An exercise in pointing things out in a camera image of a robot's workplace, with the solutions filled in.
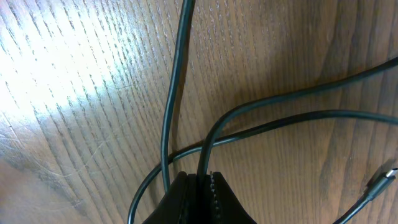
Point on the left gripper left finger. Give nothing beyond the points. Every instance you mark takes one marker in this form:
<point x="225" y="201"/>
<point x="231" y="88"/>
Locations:
<point x="179" y="205"/>

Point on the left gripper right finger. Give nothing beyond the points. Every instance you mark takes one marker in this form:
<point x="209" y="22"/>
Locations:
<point x="218" y="204"/>

